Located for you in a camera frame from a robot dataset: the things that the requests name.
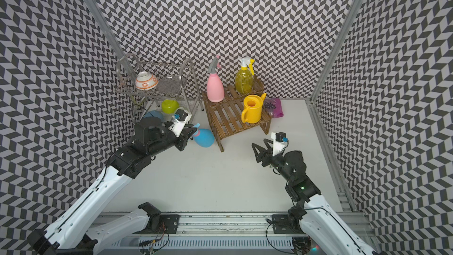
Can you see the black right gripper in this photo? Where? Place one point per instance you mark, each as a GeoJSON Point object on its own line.
{"type": "Point", "coordinates": [268, 154]}

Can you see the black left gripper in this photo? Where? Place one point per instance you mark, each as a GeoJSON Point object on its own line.
{"type": "Point", "coordinates": [184, 136]}

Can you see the blue spray bottle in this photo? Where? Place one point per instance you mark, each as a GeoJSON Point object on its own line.
{"type": "Point", "coordinates": [203, 137]}

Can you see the yellow watering can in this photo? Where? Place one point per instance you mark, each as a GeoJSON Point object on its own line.
{"type": "Point", "coordinates": [253, 105]}

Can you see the pink spray bottle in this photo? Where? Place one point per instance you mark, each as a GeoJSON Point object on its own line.
{"type": "Point", "coordinates": [214, 86]}

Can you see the yellow transparent spray bottle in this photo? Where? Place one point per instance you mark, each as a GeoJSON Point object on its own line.
{"type": "Point", "coordinates": [244, 78]}

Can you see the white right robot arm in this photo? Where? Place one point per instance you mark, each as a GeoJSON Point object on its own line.
{"type": "Point", "coordinates": [311, 202]}

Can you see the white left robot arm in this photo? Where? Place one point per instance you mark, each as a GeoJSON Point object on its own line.
{"type": "Point", "coordinates": [73, 233]}

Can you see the wooden slatted shelf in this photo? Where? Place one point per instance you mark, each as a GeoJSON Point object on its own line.
{"type": "Point", "coordinates": [225, 117]}

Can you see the pale green bowl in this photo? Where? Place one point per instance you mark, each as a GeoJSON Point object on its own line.
{"type": "Point", "coordinates": [182, 111]}

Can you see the blue bowl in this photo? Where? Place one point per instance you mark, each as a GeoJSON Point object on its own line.
{"type": "Point", "coordinates": [154, 113]}

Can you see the lime green bowl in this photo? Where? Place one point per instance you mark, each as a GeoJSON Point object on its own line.
{"type": "Point", "coordinates": [169, 106]}

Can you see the white orange patterned bowl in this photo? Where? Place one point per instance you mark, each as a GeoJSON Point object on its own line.
{"type": "Point", "coordinates": [146, 81]}

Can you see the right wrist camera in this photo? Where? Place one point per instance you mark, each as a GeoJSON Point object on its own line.
{"type": "Point", "coordinates": [279, 141]}

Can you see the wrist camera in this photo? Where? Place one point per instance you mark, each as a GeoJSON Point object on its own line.
{"type": "Point", "coordinates": [178, 124]}
{"type": "Point", "coordinates": [279, 141]}

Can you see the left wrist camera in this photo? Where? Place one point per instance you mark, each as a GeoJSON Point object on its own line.
{"type": "Point", "coordinates": [178, 124]}

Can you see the aluminium corner post right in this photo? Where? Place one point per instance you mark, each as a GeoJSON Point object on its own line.
{"type": "Point", "coordinates": [342, 190]}

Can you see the aluminium corner post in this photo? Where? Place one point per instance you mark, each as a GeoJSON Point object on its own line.
{"type": "Point", "coordinates": [342, 190]}
{"type": "Point", "coordinates": [99, 17]}

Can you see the metal wire dish rack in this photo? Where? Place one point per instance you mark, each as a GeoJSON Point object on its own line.
{"type": "Point", "coordinates": [175, 81]}

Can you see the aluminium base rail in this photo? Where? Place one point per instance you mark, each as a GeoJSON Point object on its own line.
{"type": "Point", "coordinates": [220, 231]}

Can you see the aluminium corner post left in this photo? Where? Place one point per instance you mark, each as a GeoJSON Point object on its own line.
{"type": "Point", "coordinates": [99, 17]}

